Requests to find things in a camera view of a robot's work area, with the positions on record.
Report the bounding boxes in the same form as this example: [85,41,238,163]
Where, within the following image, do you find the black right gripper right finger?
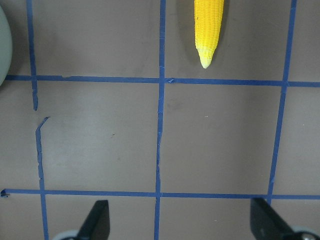
[250,197,320,240]

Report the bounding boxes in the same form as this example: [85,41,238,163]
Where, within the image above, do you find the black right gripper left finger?
[76,200,110,240]

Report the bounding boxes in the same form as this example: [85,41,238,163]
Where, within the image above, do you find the yellow corn cob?
[194,0,225,69]

